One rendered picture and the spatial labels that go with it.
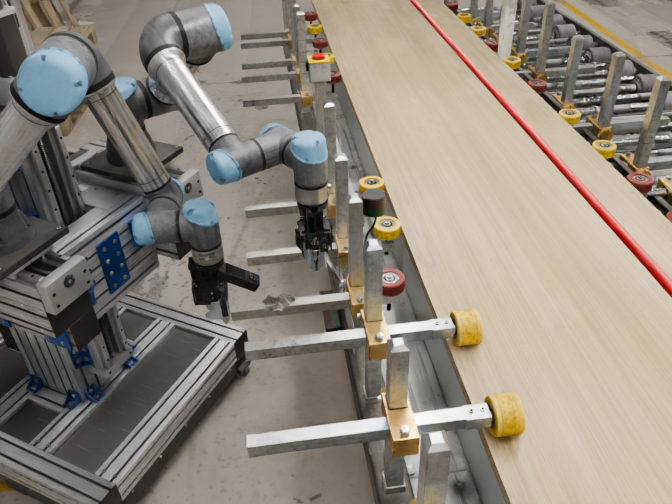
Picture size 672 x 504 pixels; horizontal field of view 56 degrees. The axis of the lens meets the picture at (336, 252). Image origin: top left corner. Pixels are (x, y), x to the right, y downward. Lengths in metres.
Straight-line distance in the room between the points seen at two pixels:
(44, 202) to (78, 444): 0.84
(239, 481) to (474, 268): 1.16
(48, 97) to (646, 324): 1.37
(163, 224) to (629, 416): 1.06
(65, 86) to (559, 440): 1.16
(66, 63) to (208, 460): 1.55
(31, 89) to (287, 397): 1.63
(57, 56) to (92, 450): 1.38
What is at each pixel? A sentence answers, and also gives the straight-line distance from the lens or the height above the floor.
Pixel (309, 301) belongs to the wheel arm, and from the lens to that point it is 1.64.
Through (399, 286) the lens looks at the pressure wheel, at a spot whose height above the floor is 0.90.
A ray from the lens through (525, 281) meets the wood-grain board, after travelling 1.68.
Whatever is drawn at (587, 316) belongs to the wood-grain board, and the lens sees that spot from 1.62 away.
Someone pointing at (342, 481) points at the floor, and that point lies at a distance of 2.32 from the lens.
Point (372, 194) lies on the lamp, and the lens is 1.53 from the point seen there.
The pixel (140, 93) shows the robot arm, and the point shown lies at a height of 1.24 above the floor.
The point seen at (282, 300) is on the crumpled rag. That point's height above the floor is 0.88.
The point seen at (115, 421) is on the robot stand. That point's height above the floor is 0.21.
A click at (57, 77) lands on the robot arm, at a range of 1.32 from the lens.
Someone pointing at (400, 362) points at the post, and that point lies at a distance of 1.15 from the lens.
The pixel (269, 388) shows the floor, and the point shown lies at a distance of 2.60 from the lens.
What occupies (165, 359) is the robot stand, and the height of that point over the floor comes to 0.21.
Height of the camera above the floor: 1.92
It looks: 36 degrees down
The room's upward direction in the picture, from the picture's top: 2 degrees counter-clockwise
